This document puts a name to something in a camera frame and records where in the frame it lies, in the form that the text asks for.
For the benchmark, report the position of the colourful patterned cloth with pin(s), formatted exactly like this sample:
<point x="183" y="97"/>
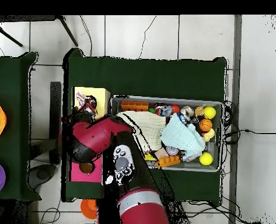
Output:
<point x="80" y="98"/>

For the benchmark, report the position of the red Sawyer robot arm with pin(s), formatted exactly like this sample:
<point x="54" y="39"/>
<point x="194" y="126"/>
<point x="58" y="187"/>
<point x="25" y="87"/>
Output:
<point x="93" y="137"/>

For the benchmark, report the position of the wooden box with three holes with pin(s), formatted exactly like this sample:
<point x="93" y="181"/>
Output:
<point x="102" y="102"/>

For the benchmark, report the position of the black upright panel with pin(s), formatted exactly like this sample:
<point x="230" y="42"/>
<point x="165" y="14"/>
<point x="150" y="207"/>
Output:
<point x="55" y="105"/>

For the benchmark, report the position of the orange flat building brick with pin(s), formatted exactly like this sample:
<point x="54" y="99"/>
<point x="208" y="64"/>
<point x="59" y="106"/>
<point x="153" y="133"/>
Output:
<point x="134" y="106"/>

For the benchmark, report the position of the dark green tablecloth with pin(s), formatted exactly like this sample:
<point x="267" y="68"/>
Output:
<point x="140" y="77"/>
<point x="11" y="77"/>

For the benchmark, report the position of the cream waffle cloth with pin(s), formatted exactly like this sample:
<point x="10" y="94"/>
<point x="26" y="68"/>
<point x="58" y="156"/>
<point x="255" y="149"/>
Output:
<point x="151" y="126"/>

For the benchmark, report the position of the black tripod stand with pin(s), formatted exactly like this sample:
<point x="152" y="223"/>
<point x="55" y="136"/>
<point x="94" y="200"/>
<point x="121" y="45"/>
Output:
<point x="68" y="31"/>

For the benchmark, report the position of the grey rounded floor base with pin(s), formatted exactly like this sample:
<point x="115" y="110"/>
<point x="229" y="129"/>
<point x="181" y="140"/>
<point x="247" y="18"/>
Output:
<point x="42" y="173"/>

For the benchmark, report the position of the red ball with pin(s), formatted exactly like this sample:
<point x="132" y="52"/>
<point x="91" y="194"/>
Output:
<point x="175" y="109"/>

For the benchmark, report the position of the light blue waffle cloth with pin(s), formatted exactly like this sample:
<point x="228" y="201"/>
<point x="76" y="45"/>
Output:
<point x="179" y="137"/>

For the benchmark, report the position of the orange studded building block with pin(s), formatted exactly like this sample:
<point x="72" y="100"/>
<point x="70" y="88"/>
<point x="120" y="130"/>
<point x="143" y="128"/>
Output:
<point x="168" y="161"/>

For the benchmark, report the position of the crushed silver can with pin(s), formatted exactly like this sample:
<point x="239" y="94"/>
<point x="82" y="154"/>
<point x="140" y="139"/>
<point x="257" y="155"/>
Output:
<point x="187" y="112"/>

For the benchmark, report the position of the orange cup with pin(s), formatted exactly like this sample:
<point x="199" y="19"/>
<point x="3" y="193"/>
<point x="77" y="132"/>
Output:
<point x="88" y="208"/>

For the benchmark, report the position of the orange toy basketball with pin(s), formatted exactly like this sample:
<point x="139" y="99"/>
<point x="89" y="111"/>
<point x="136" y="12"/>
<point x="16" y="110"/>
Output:
<point x="205" y="125"/>

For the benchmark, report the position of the yellow ball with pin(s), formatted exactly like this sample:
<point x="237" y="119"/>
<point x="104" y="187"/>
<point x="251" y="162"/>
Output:
<point x="209" y="112"/>
<point x="206" y="159"/>

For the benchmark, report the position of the yellow plush toy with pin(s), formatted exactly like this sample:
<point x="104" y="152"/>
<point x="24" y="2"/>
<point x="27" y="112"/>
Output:
<point x="210" y="134"/>

